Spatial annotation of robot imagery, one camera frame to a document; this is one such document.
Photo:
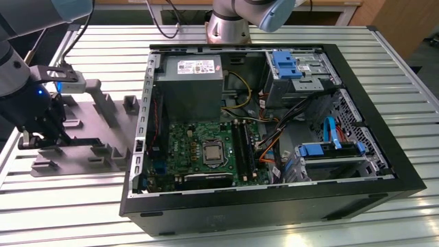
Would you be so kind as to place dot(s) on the grey power supply unit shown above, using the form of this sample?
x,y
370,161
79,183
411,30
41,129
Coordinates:
x,y
188,95

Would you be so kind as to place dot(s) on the dark installed RAM stick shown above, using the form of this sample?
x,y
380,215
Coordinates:
x,y
248,151

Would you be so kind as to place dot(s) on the silver CPU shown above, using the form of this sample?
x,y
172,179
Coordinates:
x,y
212,154

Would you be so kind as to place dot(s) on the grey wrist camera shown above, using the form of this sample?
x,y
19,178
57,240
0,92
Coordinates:
x,y
73,85

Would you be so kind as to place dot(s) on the metal disk bay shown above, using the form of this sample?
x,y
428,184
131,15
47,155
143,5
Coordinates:
x,y
298,172

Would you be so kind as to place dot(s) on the black camera bracket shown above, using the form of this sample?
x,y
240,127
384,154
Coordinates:
x,y
51,69

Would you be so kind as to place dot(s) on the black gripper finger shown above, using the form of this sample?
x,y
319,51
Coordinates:
x,y
32,140
57,123

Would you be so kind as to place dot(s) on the black RAM slot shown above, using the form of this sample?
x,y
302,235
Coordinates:
x,y
238,149

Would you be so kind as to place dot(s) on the green motherboard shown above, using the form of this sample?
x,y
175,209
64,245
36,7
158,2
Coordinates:
x,y
182,154

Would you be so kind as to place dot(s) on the grey parts rack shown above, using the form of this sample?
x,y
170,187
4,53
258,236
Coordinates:
x,y
88,123

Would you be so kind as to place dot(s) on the black graphics card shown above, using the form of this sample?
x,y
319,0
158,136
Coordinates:
x,y
206,180

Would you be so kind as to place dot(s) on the metal drive cage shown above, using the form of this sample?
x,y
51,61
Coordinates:
x,y
308,85

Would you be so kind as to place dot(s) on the black PC case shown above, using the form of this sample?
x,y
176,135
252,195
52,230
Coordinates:
x,y
240,213

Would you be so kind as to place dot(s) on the blue expansion slot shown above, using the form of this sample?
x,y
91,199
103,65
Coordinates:
x,y
160,168

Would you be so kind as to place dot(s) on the blue plastic drive latch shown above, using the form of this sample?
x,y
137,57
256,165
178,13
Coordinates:
x,y
286,64

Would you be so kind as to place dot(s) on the hard disk in blue carrier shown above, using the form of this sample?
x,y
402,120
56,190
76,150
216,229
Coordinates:
x,y
315,150

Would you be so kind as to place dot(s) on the wooden cabinet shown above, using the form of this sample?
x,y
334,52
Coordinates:
x,y
404,20

